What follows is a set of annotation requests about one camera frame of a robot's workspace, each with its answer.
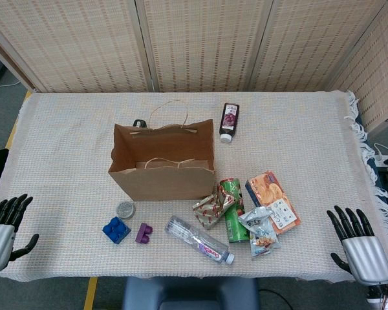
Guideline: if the bamboo folding screen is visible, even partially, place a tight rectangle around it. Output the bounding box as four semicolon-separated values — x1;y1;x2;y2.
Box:
0;0;388;133

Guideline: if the white power strip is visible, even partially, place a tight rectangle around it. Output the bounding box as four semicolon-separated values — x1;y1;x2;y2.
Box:
373;143;388;167

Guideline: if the green chips can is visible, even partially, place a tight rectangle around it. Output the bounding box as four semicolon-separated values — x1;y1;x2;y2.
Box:
219;178;249;243

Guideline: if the white woven tablecloth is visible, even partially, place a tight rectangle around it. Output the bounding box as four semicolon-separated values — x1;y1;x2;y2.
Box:
0;90;388;285

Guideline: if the small round clear container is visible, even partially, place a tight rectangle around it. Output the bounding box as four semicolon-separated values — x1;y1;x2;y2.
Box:
115;201;137;220

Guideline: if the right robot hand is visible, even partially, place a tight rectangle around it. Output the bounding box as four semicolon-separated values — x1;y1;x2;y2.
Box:
326;205;388;287

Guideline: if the purple building block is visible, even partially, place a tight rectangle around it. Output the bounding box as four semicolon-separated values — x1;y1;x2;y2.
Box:
135;222;155;244

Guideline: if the orange blue cracker box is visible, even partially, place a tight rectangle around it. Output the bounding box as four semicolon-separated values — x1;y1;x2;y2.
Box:
244;170;302;235

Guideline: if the clear plastic water bottle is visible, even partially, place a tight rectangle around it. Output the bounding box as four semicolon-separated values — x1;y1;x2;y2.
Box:
164;215;235;265

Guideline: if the dark juice bottle white cap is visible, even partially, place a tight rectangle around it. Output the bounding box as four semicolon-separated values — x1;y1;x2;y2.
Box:
219;102;241;144

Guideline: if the brown paper bag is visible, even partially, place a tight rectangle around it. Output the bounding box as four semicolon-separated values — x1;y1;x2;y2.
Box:
108;101;217;202

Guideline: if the silver snack packet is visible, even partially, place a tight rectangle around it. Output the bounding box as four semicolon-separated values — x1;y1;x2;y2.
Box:
237;206;282;260

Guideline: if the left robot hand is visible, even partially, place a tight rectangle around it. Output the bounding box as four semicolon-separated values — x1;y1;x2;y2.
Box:
0;193;39;274

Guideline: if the blue padded seat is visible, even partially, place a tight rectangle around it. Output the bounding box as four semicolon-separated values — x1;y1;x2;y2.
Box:
122;276;261;310

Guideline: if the gold red snack wrapper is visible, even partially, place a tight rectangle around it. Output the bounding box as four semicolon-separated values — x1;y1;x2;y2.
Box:
192;183;237;230

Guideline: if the blue building block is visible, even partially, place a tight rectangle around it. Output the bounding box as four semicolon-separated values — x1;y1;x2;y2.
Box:
102;216;132;245

